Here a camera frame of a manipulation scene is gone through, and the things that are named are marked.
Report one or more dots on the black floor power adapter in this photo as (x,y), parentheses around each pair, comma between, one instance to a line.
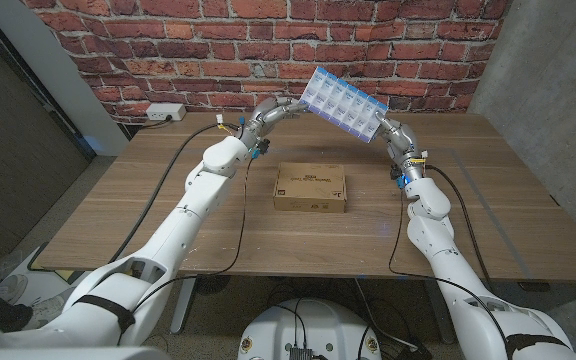
(413,352)

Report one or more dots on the grey sneaker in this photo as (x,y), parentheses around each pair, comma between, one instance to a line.
(8,287)
(48,310)

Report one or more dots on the white power strip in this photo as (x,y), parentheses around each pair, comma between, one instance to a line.
(165,111)

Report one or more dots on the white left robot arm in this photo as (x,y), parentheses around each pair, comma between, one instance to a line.
(198,200)

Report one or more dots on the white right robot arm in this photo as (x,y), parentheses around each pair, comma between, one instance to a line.
(433,235)

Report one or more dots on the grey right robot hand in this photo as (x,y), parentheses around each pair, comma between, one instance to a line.
(403,145)

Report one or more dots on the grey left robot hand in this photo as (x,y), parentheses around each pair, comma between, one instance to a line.
(268,115)

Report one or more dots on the brown cardboard packing box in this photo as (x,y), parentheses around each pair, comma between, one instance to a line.
(310,187)

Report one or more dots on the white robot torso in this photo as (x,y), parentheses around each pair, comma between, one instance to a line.
(308,325)

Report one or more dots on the white blue pill organizer box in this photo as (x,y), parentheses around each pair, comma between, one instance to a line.
(345,105)

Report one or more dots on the red brick printed backdrop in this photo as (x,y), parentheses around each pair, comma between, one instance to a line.
(218,50)

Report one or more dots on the grey metal table leg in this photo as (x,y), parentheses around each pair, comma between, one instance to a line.
(185,310)
(437,315)

